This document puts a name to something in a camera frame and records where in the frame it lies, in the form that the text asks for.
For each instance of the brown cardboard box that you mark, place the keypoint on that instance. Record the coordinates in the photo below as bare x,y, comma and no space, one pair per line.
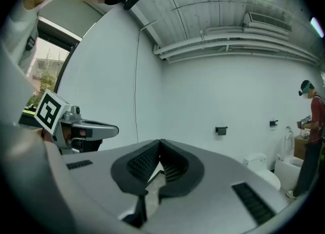
300,149

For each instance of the person's left forearm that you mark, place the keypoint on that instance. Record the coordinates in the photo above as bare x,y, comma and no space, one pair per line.
45,136

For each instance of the long ceiling light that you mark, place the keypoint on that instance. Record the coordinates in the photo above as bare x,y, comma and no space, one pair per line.
317,27

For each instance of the bundle of white ceiling pipes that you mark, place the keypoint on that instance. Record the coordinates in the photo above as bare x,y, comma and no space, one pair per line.
228,45

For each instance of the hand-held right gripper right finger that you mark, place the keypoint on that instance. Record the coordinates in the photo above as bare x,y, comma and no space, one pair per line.
215,202

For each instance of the white toilet with chrome lever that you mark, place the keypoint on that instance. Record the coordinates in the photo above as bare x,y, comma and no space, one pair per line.
261,169

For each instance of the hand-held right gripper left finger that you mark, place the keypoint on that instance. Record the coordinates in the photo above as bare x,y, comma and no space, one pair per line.
101,182

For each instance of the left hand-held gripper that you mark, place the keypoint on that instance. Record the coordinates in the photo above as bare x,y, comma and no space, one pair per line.
49,111

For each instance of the person's white shirt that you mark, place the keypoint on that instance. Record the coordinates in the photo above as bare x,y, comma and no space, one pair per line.
17,37

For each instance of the black-framed window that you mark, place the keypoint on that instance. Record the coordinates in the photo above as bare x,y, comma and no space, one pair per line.
48,75

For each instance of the white wall air conditioner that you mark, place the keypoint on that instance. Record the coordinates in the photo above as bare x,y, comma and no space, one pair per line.
266,22

